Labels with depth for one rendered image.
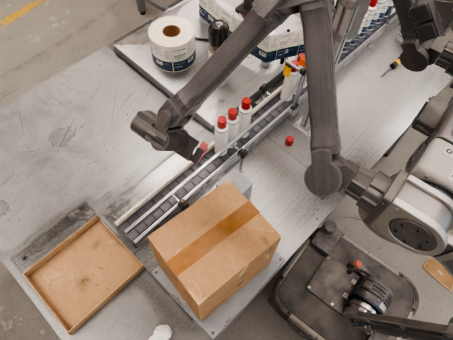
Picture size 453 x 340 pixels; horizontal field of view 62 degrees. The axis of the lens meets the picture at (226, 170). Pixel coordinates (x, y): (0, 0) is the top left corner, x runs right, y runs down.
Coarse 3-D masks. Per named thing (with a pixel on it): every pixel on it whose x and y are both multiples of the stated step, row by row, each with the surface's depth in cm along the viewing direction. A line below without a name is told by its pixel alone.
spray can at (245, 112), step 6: (246, 102) 137; (240, 108) 141; (246, 108) 139; (252, 108) 142; (240, 114) 142; (246, 114) 141; (240, 120) 145; (246, 120) 144; (240, 126) 148; (246, 126) 147; (240, 132) 151
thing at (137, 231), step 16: (368, 32) 189; (352, 48) 183; (256, 112) 161; (272, 112) 162; (256, 128) 157; (240, 144) 153; (224, 160) 149; (160, 192) 141; (144, 208) 137; (160, 208) 138; (128, 224) 134; (144, 224) 134
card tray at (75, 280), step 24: (96, 216) 136; (72, 240) 135; (96, 240) 135; (48, 264) 130; (72, 264) 131; (96, 264) 131; (120, 264) 131; (48, 288) 126; (72, 288) 127; (96, 288) 127; (120, 288) 126; (72, 312) 123
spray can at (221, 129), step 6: (222, 120) 133; (216, 126) 136; (222, 126) 134; (228, 126) 137; (216, 132) 137; (222, 132) 136; (228, 132) 138; (216, 138) 140; (222, 138) 139; (216, 144) 143; (222, 144) 142; (216, 150) 147; (222, 156) 149
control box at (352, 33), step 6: (366, 0) 114; (336, 6) 115; (360, 6) 115; (366, 6) 116; (336, 12) 116; (360, 12) 117; (360, 18) 119; (354, 24) 121; (360, 24) 121; (354, 30) 123; (348, 36) 125; (354, 36) 125
